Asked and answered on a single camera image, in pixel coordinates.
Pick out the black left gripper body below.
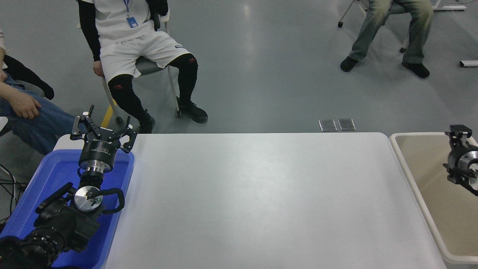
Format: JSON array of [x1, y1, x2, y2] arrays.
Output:
[[78, 137, 121, 167]]

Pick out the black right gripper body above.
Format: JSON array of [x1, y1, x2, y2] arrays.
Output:
[[446, 151, 457, 180]]

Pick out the large pale bin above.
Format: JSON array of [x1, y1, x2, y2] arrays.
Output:
[[388, 132, 478, 264]]

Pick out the person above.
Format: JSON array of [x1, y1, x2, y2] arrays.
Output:
[[77, 0, 209, 134], [0, 30, 81, 155], [340, 0, 434, 79]]

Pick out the blue plastic tray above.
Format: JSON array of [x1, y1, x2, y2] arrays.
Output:
[[0, 149, 135, 269]]

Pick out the grey chair seat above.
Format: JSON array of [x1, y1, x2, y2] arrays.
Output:
[[17, 81, 45, 98]]

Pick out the grey metal-legged chair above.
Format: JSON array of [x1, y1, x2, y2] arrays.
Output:
[[101, 0, 183, 126]]

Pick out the blue badge card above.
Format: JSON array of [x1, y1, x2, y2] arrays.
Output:
[[122, 0, 139, 29]]

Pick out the black floor cables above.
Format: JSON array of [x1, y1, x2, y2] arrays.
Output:
[[0, 164, 27, 225]]

